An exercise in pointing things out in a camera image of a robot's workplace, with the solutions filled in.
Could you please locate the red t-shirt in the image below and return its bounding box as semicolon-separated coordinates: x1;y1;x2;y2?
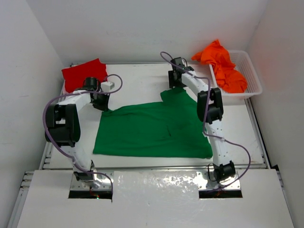
62;58;107;93

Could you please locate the green t-shirt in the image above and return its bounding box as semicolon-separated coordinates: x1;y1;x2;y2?
93;88;213;159

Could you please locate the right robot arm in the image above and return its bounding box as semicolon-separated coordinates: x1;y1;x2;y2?
168;67;236;183

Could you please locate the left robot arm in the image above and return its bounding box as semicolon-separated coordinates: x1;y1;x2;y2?
44;77;114;189

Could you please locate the orange t-shirt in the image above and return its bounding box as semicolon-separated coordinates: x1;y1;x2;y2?
191;39;247;93

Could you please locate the white plastic basket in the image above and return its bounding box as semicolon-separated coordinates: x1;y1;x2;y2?
221;50;263;105

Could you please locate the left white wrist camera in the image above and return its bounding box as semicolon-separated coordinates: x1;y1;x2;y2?
100;81;115;92

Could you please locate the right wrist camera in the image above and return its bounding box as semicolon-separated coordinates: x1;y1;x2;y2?
171;57;188;68

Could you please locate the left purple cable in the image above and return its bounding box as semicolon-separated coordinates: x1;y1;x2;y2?
42;74;123;190

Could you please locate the purple cable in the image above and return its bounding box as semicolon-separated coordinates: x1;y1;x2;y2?
160;51;252;190
42;74;123;190

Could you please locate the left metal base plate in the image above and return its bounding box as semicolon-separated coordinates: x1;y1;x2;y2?
70;170;114;191

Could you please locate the metal base plate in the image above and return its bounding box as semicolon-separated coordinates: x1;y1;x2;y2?
196;170;241;192
70;170;114;191

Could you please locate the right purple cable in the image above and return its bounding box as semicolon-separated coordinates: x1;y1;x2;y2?
160;51;252;190

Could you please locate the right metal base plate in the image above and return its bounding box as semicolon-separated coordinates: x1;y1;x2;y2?
196;170;241;192

